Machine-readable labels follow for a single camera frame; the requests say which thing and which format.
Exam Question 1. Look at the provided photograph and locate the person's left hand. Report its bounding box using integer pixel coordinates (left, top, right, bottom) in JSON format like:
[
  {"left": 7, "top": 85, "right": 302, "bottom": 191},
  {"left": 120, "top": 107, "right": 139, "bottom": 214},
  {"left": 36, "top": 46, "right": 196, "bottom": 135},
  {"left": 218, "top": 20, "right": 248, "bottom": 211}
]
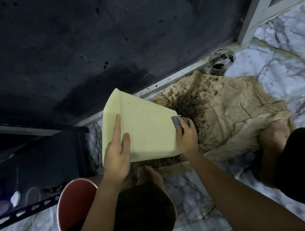
[{"left": 103, "top": 114, "right": 131, "bottom": 189}]

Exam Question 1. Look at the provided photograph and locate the person's right hand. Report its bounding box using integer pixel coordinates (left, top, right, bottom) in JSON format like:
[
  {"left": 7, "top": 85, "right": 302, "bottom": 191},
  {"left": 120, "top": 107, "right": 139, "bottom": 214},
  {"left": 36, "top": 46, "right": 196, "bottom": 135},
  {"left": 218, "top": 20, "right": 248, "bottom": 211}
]
[{"left": 176, "top": 116, "right": 200, "bottom": 158}]

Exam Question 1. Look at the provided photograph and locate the grey cleaning sponge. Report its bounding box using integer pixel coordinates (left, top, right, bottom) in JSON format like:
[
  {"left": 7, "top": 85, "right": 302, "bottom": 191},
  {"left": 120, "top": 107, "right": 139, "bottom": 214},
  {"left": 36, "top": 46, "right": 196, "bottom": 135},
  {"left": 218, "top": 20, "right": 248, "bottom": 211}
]
[{"left": 172, "top": 115, "right": 190, "bottom": 129}]

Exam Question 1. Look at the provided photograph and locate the pale yellow plastic bin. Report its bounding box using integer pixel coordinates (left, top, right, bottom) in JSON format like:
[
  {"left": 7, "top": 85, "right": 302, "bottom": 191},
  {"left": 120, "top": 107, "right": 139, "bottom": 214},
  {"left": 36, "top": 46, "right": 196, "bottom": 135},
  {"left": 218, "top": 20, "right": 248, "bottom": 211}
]
[{"left": 102, "top": 88, "right": 183, "bottom": 167}]

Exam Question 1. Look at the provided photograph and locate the person's left forearm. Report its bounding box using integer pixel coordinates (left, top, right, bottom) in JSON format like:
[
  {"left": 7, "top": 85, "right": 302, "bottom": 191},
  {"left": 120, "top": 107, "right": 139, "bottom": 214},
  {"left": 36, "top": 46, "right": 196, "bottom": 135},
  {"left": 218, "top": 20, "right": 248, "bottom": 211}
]
[{"left": 81, "top": 180, "right": 125, "bottom": 231}]

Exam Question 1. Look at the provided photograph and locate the person's right forearm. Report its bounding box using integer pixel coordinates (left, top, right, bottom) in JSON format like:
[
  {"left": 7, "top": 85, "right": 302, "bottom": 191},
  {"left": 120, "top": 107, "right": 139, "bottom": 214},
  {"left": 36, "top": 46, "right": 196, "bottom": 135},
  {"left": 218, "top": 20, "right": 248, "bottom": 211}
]
[{"left": 185, "top": 152, "right": 305, "bottom": 231}]

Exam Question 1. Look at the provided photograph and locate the stained beige cloth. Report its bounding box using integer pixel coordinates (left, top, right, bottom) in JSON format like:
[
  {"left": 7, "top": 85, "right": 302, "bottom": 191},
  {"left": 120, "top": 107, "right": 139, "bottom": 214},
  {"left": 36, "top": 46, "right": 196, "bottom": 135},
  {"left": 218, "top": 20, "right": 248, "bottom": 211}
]
[{"left": 131, "top": 70, "right": 296, "bottom": 186}]

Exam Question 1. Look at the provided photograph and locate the person's left leg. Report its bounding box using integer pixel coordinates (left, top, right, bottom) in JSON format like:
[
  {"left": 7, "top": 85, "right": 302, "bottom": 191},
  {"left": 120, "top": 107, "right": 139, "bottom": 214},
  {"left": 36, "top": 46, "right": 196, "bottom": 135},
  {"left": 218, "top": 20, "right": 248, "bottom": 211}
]
[{"left": 114, "top": 166, "right": 178, "bottom": 231}]

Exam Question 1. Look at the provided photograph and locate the person's leg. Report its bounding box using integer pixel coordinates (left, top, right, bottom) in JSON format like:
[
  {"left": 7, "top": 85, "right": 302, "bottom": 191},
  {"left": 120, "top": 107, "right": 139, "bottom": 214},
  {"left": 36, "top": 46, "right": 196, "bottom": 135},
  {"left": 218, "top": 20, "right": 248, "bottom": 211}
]
[
  {"left": 253, "top": 119, "right": 305, "bottom": 205},
  {"left": 114, "top": 166, "right": 178, "bottom": 231}
]

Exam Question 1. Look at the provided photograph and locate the dirty floor drain pipe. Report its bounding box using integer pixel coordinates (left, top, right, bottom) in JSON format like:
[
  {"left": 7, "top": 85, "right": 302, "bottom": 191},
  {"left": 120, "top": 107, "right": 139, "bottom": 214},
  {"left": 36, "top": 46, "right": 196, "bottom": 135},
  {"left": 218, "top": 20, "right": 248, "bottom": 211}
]
[{"left": 209, "top": 48, "right": 236, "bottom": 71}]

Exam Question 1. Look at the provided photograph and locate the black slotted metal rack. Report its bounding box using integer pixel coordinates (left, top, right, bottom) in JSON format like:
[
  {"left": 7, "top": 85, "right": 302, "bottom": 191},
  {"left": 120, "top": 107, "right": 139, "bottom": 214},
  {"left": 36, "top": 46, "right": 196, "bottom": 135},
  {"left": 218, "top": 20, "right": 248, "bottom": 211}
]
[{"left": 0, "top": 126, "right": 92, "bottom": 229}]

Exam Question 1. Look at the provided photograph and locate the person's right leg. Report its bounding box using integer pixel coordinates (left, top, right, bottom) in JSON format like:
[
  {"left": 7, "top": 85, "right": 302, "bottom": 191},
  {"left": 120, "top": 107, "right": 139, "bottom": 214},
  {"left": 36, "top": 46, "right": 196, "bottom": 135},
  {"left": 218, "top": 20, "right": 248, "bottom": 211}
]
[{"left": 253, "top": 119, "right": 305, "bottom": 205}]

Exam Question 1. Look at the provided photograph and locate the grey rounded object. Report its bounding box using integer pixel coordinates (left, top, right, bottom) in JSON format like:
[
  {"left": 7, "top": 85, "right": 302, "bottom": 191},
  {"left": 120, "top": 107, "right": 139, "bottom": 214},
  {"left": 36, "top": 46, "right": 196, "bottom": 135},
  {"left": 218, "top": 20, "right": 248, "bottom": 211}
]
[{"left": 25, "top": 187, "right": 41, "bottom": 206}]

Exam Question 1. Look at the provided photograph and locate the white rounded object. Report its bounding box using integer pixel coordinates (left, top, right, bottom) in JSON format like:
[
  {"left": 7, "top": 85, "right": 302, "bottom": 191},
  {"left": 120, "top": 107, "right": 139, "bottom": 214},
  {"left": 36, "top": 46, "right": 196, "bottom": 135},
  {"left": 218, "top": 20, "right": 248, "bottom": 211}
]
[{"left": 10, "top": 190, "right": 21, "bottom": 208}]

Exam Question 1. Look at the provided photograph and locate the white metal floor rail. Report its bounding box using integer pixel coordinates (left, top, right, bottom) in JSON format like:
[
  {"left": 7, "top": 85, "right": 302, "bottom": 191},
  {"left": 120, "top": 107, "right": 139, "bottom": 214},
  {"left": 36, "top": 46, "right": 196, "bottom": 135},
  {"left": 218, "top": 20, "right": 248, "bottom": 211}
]
[{"left": 73, "top": 42, "right": 241, "bottom": 127}]

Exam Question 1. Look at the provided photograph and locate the white door frame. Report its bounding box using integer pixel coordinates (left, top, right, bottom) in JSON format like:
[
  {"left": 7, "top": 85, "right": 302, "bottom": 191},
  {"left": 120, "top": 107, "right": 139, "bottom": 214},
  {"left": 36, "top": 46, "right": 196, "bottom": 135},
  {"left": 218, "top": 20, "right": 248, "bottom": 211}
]
[{"left": 237, "top": 0, "right": 303, "bottom": 49}]

